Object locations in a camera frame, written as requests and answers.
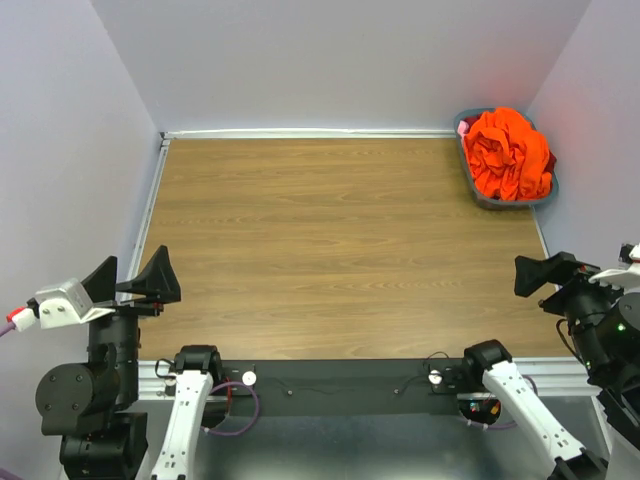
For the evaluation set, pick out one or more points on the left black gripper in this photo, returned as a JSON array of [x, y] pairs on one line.
[[158, 280]]

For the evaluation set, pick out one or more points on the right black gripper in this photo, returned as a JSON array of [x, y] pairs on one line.
[[562, 266]]

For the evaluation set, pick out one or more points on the orange t-shirt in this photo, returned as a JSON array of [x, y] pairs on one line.
[[507, 156]]

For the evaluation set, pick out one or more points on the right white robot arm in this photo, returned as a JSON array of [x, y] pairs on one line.
[[604, 366]]

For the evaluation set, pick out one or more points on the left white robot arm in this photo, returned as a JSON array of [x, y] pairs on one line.
[[115, 416]]

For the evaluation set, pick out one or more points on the grey-blue plastic basket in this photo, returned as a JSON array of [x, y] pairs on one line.
[[477, 196]]

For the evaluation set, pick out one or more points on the dark red t-shirt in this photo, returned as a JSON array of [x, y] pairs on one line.
[[550, 166]]

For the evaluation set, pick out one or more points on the pink t-shirt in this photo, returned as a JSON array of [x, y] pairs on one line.
[[463, 128]]

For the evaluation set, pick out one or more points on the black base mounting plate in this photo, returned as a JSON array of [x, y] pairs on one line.
[[436, 385]]

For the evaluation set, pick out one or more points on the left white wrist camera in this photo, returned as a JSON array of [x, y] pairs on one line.
[[65, 304]]

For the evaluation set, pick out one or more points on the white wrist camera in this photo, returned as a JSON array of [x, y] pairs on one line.
[[626, 276], [65, 304]]

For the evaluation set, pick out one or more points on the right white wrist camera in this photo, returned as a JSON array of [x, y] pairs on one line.
[[626, 276]]

